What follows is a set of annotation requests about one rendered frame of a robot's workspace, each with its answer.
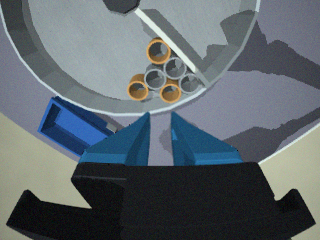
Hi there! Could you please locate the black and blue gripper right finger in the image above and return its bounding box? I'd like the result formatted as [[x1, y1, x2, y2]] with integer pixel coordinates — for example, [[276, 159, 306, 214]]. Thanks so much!
[[171, 112, 243, 166]]

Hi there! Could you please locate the bronze bushing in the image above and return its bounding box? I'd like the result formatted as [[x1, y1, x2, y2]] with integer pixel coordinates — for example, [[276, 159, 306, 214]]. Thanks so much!
[[127, 74, 149, 100], [146, 37, 171, 64], [160, 77, 181, 103]]

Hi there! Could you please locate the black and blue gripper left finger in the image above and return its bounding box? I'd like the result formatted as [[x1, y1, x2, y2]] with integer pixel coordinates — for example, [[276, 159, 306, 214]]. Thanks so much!
[[78, 112, 150, 166]]

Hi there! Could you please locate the grey metal bushing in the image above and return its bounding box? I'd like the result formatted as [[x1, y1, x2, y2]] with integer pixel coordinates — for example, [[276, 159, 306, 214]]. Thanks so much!
[[177, 67, 201, 94], [163, 52, 187, 79], [144, 63, 166, 90]]

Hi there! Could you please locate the blue open crate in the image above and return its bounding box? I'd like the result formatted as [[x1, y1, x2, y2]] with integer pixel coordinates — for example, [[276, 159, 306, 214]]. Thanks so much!
[[37, 95, 117, 158]]

